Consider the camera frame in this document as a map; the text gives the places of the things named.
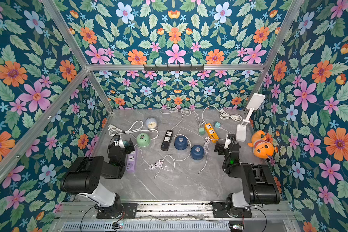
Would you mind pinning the orange clownfish plush toy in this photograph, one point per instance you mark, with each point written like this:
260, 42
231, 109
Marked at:
262, 148

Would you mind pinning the blue meat grinder front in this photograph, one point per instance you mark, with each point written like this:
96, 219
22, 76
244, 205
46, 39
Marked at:
197, 152

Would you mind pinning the green charger adapter middle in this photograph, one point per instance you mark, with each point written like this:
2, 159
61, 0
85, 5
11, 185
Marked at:
201, 131

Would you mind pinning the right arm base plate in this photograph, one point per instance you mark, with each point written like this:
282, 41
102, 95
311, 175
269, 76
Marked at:
226, 210

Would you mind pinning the green meat grinder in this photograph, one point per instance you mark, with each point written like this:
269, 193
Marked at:
143, 140

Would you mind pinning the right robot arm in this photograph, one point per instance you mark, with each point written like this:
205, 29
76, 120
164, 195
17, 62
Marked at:
258, 184

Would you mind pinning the black power strip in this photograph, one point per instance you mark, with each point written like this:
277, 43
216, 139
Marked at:
167, 140

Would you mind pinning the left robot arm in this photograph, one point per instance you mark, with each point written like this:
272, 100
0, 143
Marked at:
83, 177

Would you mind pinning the pale blue table clock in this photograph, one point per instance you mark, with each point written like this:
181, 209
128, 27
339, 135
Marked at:
151, 123

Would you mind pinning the purple power strip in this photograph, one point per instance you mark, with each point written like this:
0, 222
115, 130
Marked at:
131, 161

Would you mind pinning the blue meat grinder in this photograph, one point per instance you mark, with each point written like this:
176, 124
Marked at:
197, 152
181, 142

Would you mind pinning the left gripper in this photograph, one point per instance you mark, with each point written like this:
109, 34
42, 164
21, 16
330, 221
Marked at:
126, 148

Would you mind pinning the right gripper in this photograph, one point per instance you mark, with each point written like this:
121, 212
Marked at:
224, 149

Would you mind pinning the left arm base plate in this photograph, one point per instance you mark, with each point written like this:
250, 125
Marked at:
117, 211

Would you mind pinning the teal charger adapter right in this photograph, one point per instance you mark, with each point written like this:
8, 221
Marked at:
217, 125

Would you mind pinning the white folding desk lamp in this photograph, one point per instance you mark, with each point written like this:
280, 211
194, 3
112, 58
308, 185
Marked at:
253, 105

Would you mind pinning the black hook rail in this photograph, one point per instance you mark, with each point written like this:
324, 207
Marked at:
169, 68

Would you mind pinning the orange power strip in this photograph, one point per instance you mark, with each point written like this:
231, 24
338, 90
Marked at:
211, 133

